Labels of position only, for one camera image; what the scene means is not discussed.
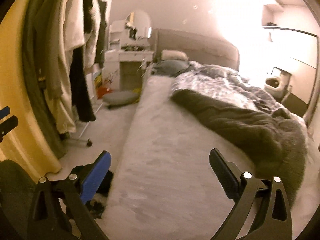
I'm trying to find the clothes rack wheeled base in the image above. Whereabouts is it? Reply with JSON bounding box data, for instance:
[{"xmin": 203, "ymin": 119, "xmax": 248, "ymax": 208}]
[{"xmin": 67, "ymin": 100, "xmax": 103, "ymax": 147}]

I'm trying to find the black hanging garment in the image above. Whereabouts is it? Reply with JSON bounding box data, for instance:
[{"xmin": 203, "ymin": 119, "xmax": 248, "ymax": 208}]
[{"xmin": 69, "ymin": 47, "xmax": 96, "ymax": 122}]

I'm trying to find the grey patterned duvet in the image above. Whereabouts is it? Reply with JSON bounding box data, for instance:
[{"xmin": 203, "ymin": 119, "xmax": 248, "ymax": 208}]
[{"xmin": 170, "ymin": 62, "xmax": 308, "ymax": 205}]

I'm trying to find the red bin on floor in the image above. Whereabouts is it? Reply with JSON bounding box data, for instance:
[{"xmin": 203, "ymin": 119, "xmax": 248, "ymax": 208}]
[{"xmin": 96, "ymin": 86, "xmax": 113, "ymax": 99}]

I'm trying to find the beige hanging coat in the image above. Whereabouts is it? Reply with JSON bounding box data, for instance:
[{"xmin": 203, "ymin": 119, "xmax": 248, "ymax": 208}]
[{"xmin": 22, "ymin": 0, "xmax": 85, "ymax": 158}]

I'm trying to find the grey bed with headboard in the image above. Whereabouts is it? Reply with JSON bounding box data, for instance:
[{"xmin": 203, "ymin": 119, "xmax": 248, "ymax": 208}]
[{"xmin": 96, "ymin": 28, "xmax": 320, "ymax": 240}]

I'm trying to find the dark green hanging garment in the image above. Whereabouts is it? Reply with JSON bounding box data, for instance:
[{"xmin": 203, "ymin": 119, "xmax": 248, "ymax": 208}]
[{"xmin": 95, "ymin": 0, "xmax": 107, "ymax": 68}]

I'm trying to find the white vanity desk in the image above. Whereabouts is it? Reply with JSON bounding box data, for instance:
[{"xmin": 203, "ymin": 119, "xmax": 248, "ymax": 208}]
[{"xmin": 102, "ymin": 19, "xmax": 153, "ymax": 91}]

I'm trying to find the oval vanity mirror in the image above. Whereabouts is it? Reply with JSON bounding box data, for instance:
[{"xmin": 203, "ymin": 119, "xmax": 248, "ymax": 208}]
[{"xmin": 125, "ymin": 10, "xmax": 152, "ymax": 40}]

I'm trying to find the white pillow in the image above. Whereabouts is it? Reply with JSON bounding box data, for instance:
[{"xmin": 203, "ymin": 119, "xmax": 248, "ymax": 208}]
[{"xmin": 160, "ymin": 49, "xmax": 189, "ymax": 61}]

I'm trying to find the grey pillow on bed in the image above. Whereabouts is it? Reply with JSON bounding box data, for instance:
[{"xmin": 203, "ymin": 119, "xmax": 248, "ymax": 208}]
[{"xmin": 151, "ymin": 60, "xmax": 194, "ymax": 77}]

